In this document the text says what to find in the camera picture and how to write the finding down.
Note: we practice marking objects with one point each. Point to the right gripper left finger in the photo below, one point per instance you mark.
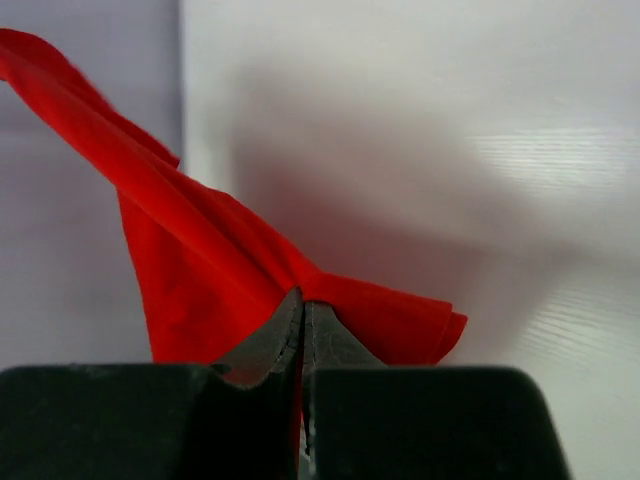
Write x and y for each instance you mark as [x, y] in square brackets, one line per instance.
[236, 418]

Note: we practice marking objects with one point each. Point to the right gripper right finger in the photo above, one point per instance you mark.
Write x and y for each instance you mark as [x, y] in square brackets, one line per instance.
[367, 420]

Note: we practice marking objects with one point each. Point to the red t-shirt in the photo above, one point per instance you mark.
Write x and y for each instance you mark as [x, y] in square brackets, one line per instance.
[210, 271]

